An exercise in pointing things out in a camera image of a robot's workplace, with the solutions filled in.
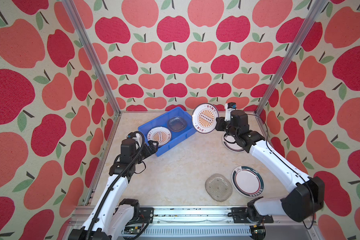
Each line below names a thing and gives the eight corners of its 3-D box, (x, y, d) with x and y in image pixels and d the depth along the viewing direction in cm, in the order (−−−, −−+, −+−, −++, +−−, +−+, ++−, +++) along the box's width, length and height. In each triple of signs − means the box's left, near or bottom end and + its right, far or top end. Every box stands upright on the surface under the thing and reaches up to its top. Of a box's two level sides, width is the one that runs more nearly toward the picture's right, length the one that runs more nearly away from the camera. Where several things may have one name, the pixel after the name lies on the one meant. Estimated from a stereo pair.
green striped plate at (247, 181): (236, 197, 82) (237, 196, 80) (229, 167, 93) (230, 166, 92) (266, 197, 82) (268, 196, 80) (256, 167, 93) (257, 166, 91)
